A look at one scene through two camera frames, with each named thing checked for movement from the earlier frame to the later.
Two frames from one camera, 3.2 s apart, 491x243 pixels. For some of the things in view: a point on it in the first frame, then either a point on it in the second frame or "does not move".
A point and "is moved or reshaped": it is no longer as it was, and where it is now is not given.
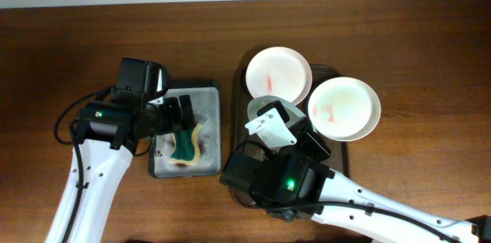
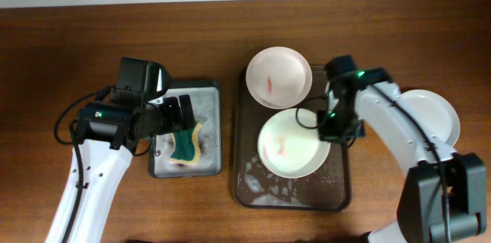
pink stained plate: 279,71 does not move
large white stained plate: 344,109 is moved or reshaped
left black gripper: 175,123 does not move
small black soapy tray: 208,99 does not move
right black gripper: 304,133 to 329,131
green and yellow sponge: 186,146 does not move
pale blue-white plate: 294,114 to 436,113
